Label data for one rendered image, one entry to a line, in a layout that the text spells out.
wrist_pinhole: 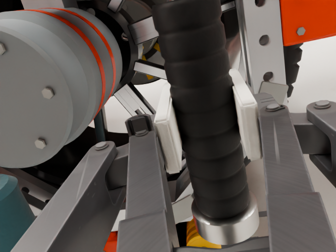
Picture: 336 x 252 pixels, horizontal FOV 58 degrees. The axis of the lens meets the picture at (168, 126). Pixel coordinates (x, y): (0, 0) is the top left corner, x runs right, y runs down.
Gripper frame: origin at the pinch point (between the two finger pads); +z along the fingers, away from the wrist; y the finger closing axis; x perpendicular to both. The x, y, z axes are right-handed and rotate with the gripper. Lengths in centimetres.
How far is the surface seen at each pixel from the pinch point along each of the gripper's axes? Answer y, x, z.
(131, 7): -15, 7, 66
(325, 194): 41, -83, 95
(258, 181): 17, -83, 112
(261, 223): 11, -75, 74
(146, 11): -11, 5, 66
